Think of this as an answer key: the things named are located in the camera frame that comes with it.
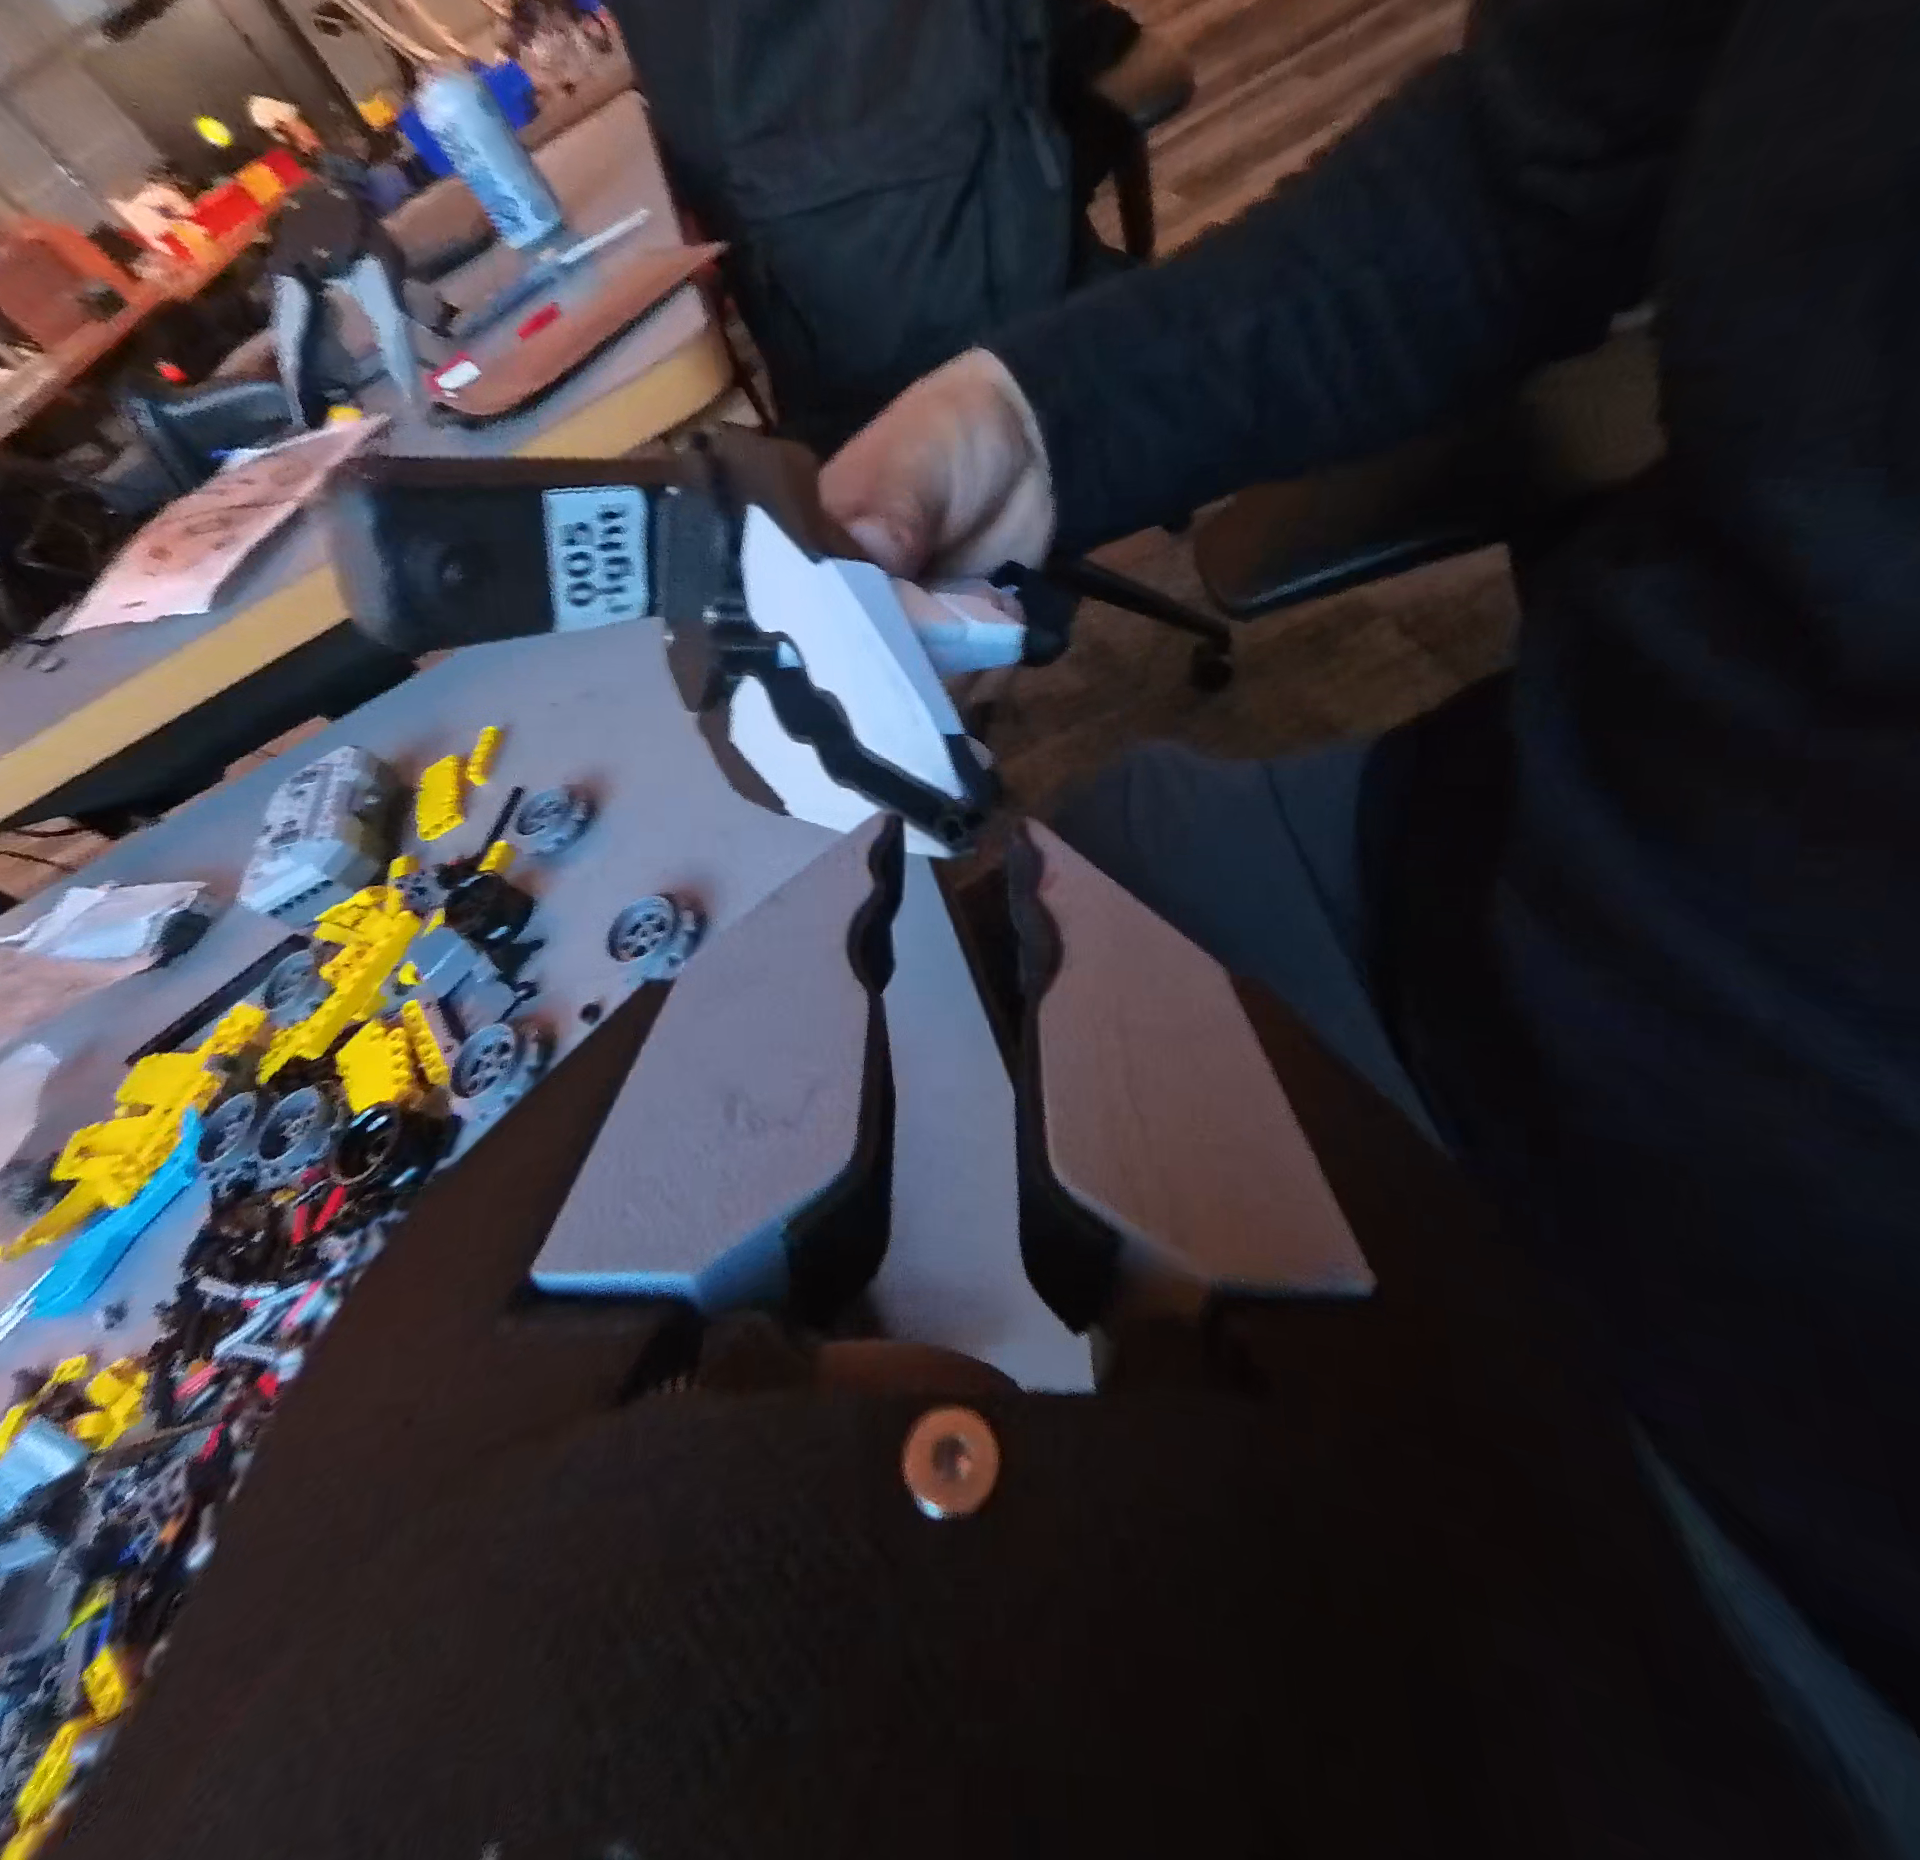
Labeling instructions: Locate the blue brick separator tool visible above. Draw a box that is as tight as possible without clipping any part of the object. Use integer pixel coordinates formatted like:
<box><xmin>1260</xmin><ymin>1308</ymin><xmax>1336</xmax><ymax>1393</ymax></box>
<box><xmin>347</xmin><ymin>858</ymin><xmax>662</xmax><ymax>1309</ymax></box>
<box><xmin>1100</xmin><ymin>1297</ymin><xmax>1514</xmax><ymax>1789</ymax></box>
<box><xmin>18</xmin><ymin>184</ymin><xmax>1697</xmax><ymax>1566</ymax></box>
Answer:
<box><xmin>20</xmin><ymin>1121</ymin><xmax>206</xmax><ymax>1323</ymax></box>

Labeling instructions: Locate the person's right hand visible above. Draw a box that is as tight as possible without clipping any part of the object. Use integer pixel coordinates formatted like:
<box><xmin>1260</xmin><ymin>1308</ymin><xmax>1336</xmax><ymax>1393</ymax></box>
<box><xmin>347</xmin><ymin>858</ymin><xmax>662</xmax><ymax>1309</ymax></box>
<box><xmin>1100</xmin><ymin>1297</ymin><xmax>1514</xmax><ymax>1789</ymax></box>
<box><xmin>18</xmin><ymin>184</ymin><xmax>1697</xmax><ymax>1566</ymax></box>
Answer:
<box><xmin>816</xmin><ymin>344</ymin><xmax>1062</xmax><ymax>610</ymax></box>

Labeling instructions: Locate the white bottle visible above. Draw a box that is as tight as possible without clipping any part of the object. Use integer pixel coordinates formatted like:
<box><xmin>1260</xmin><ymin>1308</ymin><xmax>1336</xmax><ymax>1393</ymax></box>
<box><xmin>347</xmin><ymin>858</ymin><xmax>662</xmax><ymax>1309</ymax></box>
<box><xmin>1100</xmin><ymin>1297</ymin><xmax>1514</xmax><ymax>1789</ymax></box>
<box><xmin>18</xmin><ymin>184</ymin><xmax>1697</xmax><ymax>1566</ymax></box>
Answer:
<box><xmin>413</xmin><ymin>65</ymin><xmax>566</xmax><ymax>252</ymax></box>

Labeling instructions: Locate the printed paper sheet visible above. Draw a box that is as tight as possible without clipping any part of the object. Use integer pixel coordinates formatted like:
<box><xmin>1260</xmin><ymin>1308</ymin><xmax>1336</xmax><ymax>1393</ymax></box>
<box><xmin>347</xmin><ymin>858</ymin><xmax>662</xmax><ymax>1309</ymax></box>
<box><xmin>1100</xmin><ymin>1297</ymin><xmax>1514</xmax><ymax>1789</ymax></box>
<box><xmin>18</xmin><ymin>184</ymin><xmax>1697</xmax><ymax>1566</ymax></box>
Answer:
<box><xmin>66</xmin><ymin>418</ymin><xmax>393</xmax><ymax>634</ymax></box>

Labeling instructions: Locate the black grey device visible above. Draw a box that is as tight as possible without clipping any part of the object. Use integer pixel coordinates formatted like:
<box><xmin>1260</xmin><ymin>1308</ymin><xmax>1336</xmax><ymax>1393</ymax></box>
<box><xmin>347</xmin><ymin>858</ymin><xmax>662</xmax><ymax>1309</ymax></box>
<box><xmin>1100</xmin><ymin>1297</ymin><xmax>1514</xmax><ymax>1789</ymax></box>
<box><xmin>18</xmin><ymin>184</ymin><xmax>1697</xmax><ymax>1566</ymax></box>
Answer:
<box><xmin>267</xmin><ymin>185</ymin><xmax>424</xmax><ymax>423</ymax></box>

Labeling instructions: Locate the pile of yellow beams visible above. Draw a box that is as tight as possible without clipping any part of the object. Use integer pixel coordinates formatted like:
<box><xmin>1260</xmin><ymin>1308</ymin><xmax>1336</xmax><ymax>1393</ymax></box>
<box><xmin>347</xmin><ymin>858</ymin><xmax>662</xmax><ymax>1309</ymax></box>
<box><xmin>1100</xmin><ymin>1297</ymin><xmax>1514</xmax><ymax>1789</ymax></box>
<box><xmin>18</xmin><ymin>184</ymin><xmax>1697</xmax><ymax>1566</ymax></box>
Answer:
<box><xmin>49</xmin><ymin>868</ymin><xmax>454</xmax><ymax>1218</ymax></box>

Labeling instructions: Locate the wooden table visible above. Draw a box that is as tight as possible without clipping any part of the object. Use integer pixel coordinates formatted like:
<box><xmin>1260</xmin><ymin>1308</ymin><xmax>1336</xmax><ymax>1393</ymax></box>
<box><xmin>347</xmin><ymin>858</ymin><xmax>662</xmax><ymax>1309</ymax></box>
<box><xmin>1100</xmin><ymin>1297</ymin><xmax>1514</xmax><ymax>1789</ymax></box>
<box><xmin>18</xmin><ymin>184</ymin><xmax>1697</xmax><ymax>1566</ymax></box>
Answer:
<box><xmin>0</xmin><ymin>89</ymin><xmax>739</xmax><ymax>829</ymax></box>

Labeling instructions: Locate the black swivel chair base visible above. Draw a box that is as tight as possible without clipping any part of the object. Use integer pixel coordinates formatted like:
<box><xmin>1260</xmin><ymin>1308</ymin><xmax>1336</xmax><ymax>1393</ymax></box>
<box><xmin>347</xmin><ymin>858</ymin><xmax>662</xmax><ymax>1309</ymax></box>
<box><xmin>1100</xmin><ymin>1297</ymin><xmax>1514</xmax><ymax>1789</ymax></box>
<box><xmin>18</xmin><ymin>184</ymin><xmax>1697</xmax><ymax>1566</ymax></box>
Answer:
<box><xmin>1048</xmin><ymin>552</ymin><xmax>1241</xmax><ymax>693</ymax></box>

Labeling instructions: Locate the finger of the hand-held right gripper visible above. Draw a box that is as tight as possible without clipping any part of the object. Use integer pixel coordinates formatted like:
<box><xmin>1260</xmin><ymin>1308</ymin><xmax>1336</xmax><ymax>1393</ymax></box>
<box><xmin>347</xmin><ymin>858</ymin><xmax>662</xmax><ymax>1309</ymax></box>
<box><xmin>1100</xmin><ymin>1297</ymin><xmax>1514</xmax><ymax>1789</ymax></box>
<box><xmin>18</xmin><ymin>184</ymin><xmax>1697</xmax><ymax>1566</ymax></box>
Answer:
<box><xmin>734</xmin><ymin>509</ymin><xmax>1004</xmax><ymax>849</ymax></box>
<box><xmin>704</xmin><ymin>671</ymin><xmax>961</xmax><ymax>859</ymax></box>

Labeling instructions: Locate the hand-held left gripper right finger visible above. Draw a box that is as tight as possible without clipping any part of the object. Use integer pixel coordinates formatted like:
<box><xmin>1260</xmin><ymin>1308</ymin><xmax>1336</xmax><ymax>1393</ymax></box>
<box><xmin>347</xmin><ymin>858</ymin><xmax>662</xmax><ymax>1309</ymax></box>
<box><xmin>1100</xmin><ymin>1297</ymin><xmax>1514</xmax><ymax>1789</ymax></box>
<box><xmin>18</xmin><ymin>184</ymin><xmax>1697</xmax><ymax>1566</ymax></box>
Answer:
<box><xmin>1008</xmin><ymin>822</ymin><xmax>1376</xmax><ymax>1331</ymax></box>

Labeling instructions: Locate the pile of small building pieces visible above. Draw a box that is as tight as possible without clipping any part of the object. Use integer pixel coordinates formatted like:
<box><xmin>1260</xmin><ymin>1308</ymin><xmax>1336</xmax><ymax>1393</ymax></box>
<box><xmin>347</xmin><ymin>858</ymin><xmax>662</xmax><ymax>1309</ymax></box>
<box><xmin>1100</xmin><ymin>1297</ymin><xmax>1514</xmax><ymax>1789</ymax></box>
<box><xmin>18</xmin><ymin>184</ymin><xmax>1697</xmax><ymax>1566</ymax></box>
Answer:
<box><xmin>0</xmin><ymin>1170</ymin><xmax>396</xmax><ymax>1860</ymax></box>

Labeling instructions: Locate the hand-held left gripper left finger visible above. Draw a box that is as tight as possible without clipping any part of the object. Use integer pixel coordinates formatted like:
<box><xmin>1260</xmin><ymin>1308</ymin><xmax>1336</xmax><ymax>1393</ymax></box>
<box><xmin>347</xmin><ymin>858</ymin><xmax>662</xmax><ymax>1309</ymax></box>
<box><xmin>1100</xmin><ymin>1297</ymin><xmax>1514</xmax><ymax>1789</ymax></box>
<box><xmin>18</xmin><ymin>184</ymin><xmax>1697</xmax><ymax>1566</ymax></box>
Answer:
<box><xmin>532</xmin><ymin>812</ymin><xmax>912</xmax><ymax>1320</ymax></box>

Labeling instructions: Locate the grey battery box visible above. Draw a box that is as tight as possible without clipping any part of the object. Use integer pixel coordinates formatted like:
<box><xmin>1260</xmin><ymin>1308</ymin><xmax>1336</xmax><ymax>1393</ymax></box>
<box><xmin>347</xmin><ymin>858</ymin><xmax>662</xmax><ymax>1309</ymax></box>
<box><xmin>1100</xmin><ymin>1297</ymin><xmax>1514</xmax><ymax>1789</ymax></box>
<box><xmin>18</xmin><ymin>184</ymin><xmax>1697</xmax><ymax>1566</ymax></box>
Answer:
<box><xmin>238</xmin><ymin>743</ymin><xmax>407</xmax><ymax>917</ymax></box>

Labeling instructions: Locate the person's dark clothing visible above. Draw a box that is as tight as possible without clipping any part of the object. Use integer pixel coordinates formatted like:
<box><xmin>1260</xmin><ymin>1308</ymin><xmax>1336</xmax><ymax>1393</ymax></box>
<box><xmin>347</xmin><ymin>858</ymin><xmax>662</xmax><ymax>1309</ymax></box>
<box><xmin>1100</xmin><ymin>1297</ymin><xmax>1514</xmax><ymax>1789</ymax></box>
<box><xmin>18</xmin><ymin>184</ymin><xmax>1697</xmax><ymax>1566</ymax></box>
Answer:
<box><xmin>1045</xmin><ymin>390</ymin><xmax>1920</xmax><ymax>1860</ymax></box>

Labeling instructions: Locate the grey panel piece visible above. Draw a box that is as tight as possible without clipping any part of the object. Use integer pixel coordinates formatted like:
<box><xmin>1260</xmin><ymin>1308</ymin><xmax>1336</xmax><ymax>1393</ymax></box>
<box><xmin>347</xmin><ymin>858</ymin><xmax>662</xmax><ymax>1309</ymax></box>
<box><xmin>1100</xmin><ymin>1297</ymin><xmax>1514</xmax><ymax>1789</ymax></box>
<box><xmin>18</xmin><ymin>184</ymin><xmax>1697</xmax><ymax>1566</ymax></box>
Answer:
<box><xmin>396</xmin><ymin>928</ymin><xmax>521</xmax><ymax>1024</ymax></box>

